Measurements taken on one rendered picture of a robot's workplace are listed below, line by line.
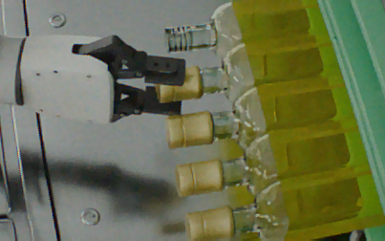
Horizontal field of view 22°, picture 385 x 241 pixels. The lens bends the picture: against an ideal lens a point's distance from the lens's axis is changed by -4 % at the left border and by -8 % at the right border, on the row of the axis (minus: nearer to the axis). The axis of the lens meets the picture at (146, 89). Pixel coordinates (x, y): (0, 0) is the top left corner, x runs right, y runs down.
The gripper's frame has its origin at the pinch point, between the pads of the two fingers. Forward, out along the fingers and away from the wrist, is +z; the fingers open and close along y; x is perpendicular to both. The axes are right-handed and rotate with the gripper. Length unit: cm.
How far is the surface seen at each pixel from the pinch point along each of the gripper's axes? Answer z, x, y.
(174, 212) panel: 2.5, -8.4, -12.5
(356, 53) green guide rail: 20.3, 2.6, 6.5
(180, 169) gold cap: 2.4, -10.8, 1.6
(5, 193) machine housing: -17.1, -8.6, -12.8
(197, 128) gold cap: 3.7, -5.8, 1.6
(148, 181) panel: -0.8, -4.6, -12.5
